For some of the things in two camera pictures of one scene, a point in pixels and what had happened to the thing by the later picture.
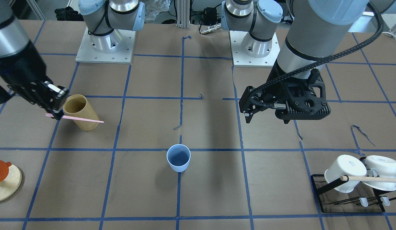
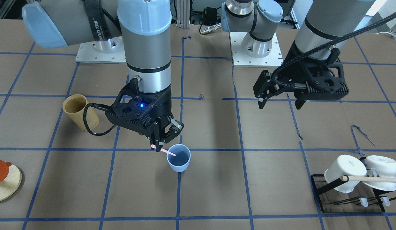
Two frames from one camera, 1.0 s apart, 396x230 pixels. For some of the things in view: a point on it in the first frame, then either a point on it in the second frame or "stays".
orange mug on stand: x=1 y=170 stays
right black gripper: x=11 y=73 -> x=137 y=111
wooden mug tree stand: x=3 y=190 stays
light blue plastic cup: x=178 y=156 stays
